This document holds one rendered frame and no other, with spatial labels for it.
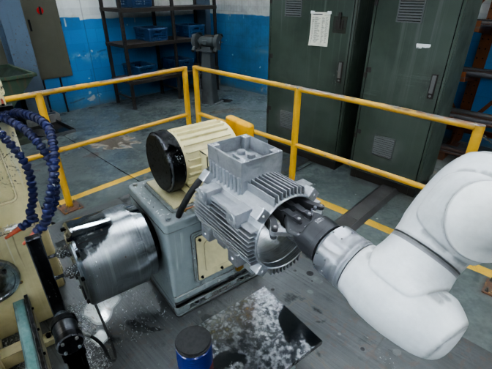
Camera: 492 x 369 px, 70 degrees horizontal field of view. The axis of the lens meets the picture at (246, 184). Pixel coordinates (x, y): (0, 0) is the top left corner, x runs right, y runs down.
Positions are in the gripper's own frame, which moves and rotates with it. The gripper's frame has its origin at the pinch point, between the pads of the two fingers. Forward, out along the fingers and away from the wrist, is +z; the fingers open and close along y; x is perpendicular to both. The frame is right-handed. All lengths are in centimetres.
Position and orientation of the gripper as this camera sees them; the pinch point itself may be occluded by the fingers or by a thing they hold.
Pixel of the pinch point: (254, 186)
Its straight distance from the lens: 71.3
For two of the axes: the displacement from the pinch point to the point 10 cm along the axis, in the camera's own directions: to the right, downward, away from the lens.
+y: -8.0, 2.8, -5.3
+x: -0.7, 8.3, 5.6
